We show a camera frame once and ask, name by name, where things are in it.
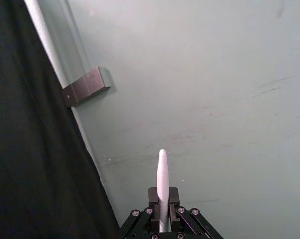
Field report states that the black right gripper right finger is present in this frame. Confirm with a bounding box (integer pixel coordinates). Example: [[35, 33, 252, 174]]
[[166, 186, 224, 239]]

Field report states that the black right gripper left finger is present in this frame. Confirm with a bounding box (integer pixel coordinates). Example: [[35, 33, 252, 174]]
[[119, 186, 163, 239]]

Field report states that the small white plastic piece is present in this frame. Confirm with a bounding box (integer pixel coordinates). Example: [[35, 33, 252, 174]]
[[156, 149, 171, 233]]

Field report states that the grey metal bracket block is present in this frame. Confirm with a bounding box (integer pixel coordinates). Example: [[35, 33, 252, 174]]
[[61, 66, 112, 108]]

